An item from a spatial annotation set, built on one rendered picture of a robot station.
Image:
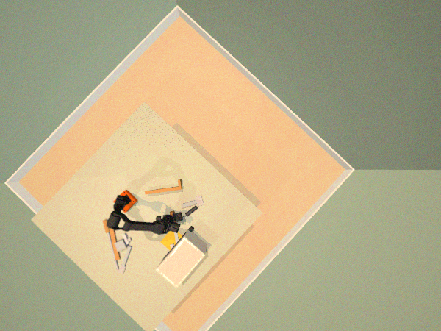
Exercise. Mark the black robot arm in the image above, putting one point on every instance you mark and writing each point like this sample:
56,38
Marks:
157,227

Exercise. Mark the beige cabinet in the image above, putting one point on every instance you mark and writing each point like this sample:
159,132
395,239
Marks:
182,258

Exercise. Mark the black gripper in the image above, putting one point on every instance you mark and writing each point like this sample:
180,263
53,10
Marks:
175,217

